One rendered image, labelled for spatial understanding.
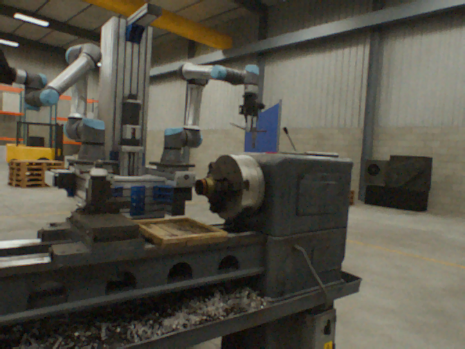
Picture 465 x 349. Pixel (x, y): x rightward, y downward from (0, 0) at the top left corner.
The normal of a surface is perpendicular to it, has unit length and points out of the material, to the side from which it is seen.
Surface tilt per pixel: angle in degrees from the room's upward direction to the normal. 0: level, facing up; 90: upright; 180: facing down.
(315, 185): 90
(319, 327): 88
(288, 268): 90
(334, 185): 90
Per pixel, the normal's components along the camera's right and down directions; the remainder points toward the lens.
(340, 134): -0.70, 0.00
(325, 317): 0.58, 0.04
